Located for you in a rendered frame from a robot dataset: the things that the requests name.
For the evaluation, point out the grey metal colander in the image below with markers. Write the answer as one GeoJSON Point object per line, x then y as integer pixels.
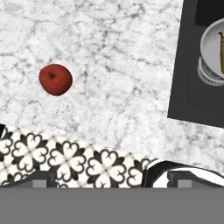
{"type": "Point", "coordinates": [210, 46]}

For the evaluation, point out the black and white round object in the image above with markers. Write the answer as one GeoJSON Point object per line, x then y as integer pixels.
{"type": "Point", "coordinates": [159, 181]}

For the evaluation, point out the dark grey sink basin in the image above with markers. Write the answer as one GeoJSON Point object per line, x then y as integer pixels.
{"type": "Point", "coordinates": [183, 73]}

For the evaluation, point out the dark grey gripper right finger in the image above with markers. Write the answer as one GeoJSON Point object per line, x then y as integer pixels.
{"type": "Point", "coordinates": [182, 176]}

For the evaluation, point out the red apple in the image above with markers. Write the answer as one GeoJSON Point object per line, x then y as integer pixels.
{"type": "Point", "coordinates": [55, 79]}

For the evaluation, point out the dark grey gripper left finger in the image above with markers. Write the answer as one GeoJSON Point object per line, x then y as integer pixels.
{"type": "Point", "coordinates": [40, 178]}

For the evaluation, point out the yellow banana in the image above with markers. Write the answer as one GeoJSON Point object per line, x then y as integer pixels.
{"type": "Point", "coordinates": [222, 52]}

